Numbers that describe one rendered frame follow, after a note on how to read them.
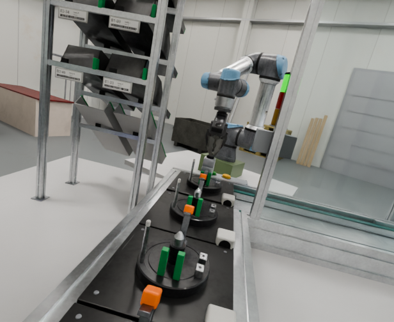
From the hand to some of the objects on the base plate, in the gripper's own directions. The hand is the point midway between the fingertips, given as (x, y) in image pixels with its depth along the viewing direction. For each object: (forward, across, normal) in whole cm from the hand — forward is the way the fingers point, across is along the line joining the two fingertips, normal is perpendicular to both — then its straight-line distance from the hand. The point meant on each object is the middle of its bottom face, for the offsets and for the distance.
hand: (212, 154), depth 103 cm
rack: (+21, +36, +23) cm, 48 cm away
